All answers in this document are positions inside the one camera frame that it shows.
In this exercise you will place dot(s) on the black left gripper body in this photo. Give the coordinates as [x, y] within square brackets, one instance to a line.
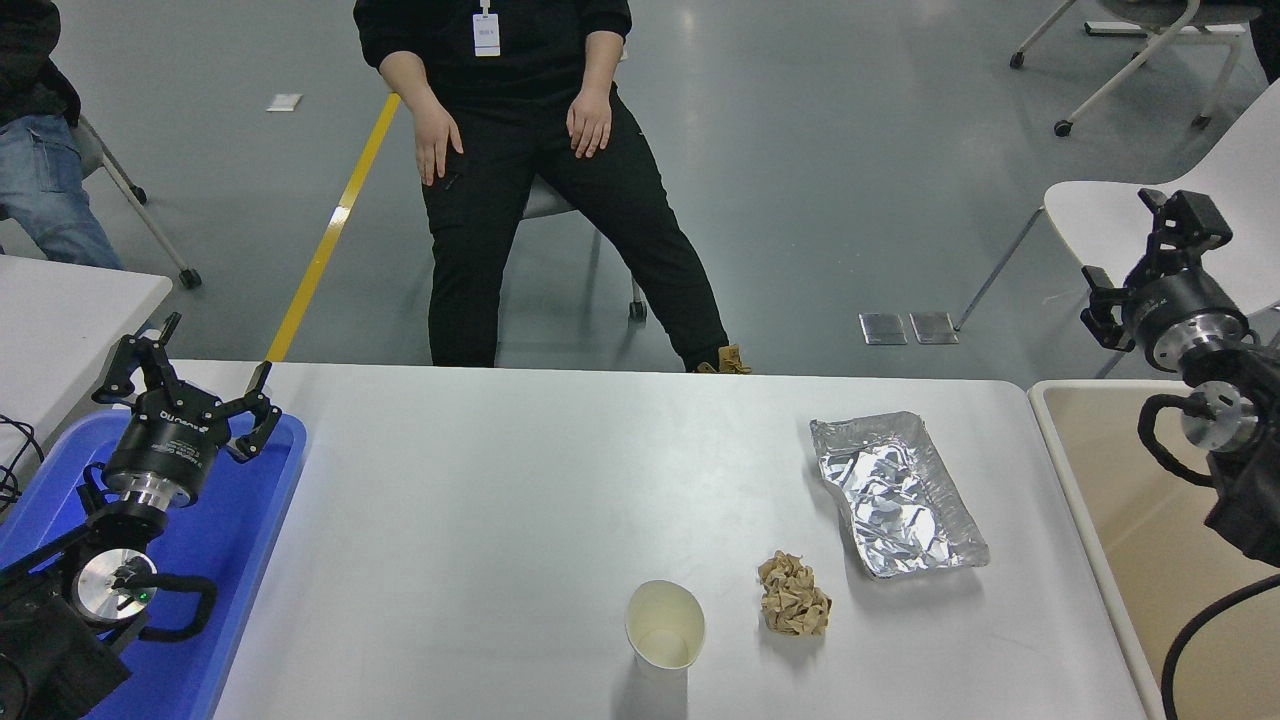
[170, 440]

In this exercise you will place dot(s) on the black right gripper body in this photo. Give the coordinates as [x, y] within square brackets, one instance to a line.
[1180, 300]

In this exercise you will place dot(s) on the silver foil tray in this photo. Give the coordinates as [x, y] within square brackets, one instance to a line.
[900, 500]

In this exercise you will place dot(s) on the tan paper ball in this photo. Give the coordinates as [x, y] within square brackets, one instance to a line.
[795, 600]

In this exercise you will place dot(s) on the white paper cup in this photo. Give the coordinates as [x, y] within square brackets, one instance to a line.
[665, 620]

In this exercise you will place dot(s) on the person's left forearm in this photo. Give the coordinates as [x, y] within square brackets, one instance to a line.
[605, 62]

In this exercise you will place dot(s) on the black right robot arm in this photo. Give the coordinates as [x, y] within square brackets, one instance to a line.
[1250, 500]

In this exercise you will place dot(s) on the person's right forearm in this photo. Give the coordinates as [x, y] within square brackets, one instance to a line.
[408, 78]

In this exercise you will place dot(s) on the person's right hand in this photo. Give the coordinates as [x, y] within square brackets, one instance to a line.
[435, 135]

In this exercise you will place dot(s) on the person's left hand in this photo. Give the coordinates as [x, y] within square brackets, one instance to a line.
[590, 120]

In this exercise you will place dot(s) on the white shell chair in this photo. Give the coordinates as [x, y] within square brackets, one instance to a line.
[1100, 220]

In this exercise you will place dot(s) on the white side table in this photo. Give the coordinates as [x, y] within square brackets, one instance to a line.
[60, 320]

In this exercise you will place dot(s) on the blue plastic tray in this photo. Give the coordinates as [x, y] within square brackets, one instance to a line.
[230, 540]

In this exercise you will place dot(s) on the metal floor plate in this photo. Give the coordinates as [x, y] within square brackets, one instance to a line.
[933, 328]
[883, 329]

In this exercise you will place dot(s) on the large pale bin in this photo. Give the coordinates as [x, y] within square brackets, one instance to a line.
[1120, 480]

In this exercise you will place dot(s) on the yellow floor tape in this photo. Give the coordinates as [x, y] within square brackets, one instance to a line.
[330, 235]

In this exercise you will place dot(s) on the person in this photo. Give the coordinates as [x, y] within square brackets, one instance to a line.
[500, 150]
[50, 190]
[1268, 50]

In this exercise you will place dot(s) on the dark seat wheeled chair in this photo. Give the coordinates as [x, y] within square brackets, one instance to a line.
[1180, 12]

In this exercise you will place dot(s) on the grey wheeled chair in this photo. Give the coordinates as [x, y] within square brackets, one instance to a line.
[88, 148]
[545, 200]

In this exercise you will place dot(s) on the white paper scrap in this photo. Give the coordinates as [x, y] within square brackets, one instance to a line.
[284, 102]

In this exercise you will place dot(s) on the white id badge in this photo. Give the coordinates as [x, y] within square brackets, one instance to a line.
[486, 35]

